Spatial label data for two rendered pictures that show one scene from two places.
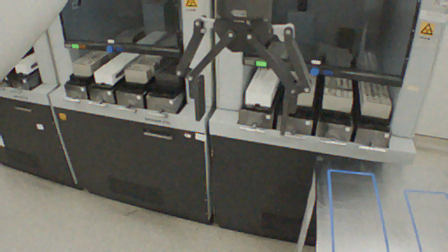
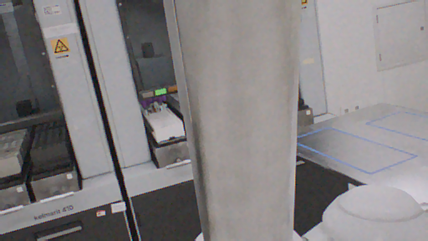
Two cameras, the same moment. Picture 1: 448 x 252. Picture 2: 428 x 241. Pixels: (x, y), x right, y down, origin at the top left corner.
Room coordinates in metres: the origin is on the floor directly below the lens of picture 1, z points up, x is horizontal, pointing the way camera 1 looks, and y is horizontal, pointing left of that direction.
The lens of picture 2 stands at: (-0.21, 0.52, 1.27)
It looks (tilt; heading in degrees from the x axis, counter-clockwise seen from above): 16 degrees down; 329
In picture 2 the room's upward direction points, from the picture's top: 10 degrees counter-clockwise
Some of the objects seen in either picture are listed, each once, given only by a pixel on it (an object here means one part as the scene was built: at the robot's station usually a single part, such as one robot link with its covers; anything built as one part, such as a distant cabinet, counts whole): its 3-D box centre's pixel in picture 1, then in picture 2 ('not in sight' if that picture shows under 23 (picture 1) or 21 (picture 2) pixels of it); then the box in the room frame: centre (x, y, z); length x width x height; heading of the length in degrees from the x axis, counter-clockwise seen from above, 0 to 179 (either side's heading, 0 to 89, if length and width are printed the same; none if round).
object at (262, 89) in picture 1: (264, 84); (162, 124); (1.29, -0.16, 0.83); 0.30 x 0.10 x 0.06; 164
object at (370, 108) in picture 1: (375, 108); not in sight; (1.07, -0.58, 0.85); 0.12 x 0.02 x 0.06; 73
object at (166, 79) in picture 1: (167, 79); (49, 156); (1.31, 0.25, 0.85); 0.12 x 0.02 x 0.06; 74
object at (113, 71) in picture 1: (120, 66); not in sight; (1.49, 0.51, 0.83); 0.30 x 0.10 x 0.06; 164
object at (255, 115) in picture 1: (269, 82); (159, 130); (1.42, -0.20, 0.78); 0.73 x 0.14 x 0.09; 164
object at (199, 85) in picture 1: (199, 98); not in sight; (0.47, 0.04, 1.22); 0.03 x 0.01 x 0.07; 164
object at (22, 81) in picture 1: (56, 59); not in sight; (1.77, 1.01, 0.78); 0.73 x 0.14 x 0.09; 164
